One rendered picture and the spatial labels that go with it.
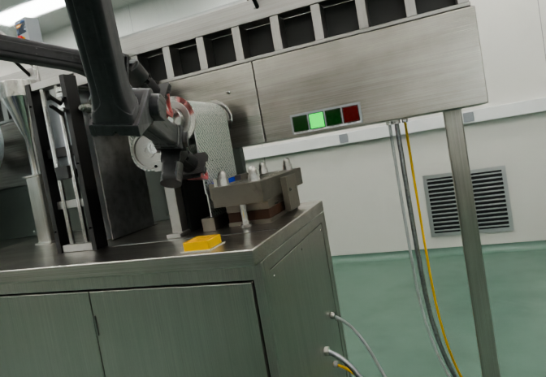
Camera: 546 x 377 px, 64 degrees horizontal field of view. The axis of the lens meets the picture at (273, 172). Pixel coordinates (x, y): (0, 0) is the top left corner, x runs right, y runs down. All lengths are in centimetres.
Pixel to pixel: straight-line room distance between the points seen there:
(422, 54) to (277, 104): 51
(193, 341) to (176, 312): 8
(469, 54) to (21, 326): 158
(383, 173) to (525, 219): 114
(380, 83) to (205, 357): 98
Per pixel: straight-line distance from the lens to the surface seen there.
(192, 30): 177
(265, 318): 107
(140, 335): 127
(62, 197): 152
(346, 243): 404
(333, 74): 154
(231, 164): 153
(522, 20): 395
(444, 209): 388
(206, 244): 107
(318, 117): 153
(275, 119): 159
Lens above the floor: 111
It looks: 3 degrees down
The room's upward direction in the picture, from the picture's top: 10 degrees counter-clockwise
